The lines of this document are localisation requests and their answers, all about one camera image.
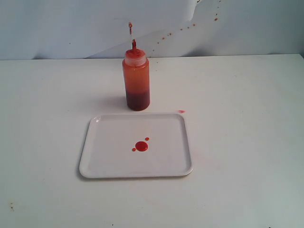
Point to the red sauce squeeze bottle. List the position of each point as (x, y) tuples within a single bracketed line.
[(136, 74)]

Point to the red sauce puddle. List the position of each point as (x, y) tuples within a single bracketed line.
[(141, 146)]

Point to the white rectangular tray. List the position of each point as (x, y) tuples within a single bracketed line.
[(107, 151)]

